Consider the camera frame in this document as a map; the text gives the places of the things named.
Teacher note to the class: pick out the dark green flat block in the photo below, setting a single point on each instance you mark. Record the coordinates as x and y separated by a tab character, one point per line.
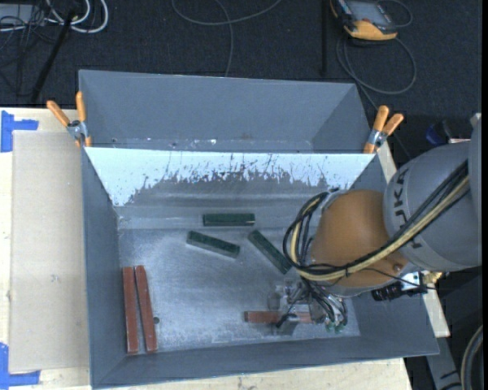
227	219
269	252
213	243

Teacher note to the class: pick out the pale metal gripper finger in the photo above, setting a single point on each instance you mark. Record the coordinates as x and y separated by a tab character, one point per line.
285	327
275	299

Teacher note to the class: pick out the grey metal bin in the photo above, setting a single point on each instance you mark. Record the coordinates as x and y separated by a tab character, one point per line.
227	282

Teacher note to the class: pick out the red-brown block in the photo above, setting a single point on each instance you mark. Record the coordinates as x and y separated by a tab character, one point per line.
146	311
260	317
130	311

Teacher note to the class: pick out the black cylinder on white bracket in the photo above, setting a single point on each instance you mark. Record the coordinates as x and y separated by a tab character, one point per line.
386	292

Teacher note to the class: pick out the pale flat board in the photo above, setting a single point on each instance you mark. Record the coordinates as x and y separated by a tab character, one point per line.
44	258

